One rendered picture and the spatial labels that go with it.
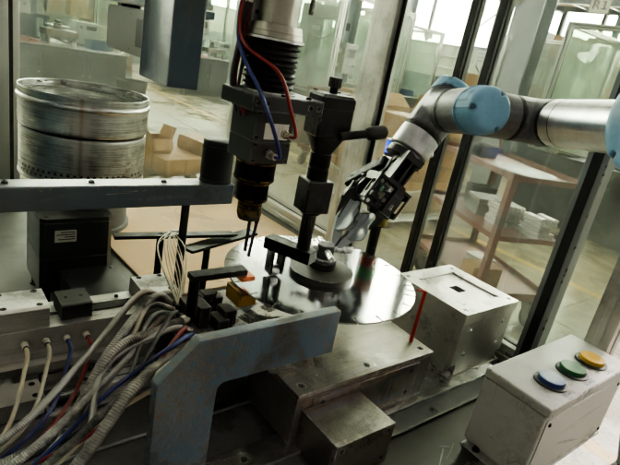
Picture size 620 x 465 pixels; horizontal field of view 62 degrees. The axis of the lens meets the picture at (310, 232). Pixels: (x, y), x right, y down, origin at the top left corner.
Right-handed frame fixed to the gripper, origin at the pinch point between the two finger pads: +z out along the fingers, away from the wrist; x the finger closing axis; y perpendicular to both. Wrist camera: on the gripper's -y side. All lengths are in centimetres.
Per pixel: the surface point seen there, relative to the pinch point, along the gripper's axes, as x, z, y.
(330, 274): -0.6, 5.3, 8.9
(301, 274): -5.0, 8.1, 9.3
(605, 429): 182, -7, -78
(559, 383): 31.7, -2.5, 28.4
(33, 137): -58, 22, -43
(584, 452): 164, 6, -66
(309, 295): -3.7, 9.7, 14.5
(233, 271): -15.6, 13.1, 14.7
